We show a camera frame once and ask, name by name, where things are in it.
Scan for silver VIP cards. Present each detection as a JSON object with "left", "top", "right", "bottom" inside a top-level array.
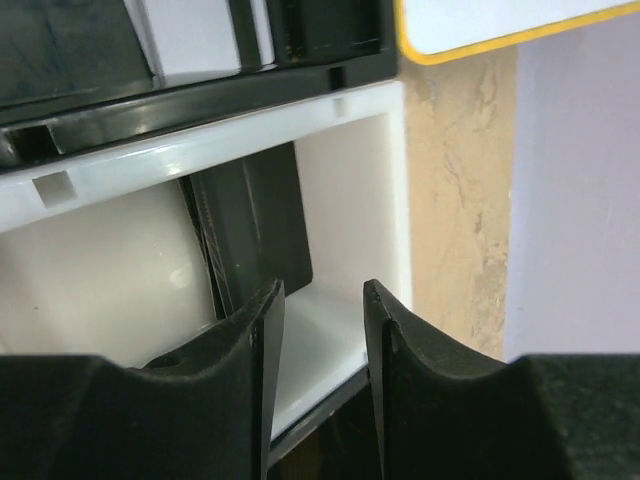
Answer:
[{"left": 126, "top": 1, "right": 275, "bottom": 87}]

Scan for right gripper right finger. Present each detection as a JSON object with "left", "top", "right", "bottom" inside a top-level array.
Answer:
[{"left": 363, "top": 280, "right": 639, "bottom": 479}]

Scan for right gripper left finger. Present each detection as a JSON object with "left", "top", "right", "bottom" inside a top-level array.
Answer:
[{"left": 1, "top": 281, "right": 285, "bottom": 479}]

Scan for black white card sorting tray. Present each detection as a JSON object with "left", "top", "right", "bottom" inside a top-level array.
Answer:
[{"left": 1, "top": 1, "right": 411, "bottom": 479}]

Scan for white board with yellow rim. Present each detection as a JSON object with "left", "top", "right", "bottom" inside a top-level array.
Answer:
[{"left": 394, "top": 0, "right": 639, "bottom": 66}]

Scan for black VIP cards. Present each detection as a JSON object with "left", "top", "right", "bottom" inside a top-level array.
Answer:
[{"left": 179, "top": 171, "right": 234, "bottom": 320}]

